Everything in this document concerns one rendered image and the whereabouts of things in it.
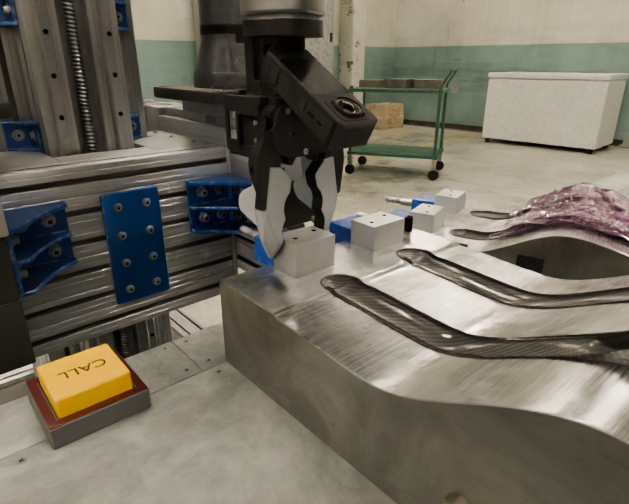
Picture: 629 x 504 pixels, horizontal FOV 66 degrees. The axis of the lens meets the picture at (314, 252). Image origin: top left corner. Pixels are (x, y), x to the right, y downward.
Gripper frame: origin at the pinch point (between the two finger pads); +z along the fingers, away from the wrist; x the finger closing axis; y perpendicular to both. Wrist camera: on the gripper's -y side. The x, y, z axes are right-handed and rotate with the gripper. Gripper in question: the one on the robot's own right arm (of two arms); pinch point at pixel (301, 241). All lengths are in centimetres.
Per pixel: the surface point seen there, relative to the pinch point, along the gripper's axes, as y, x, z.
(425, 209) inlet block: 5.2, -27.5, 3.3
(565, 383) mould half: -27.9, 5.3, -1.3
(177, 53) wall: 541, -253, -25
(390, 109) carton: 519, -618, 60
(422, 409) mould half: -21.7, 8.4, 2.6
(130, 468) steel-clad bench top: -5.4, 21.0, 11.4
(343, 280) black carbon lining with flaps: -5.3, -0.9, 2.7
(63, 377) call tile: 3.8, 22.5, 7.7
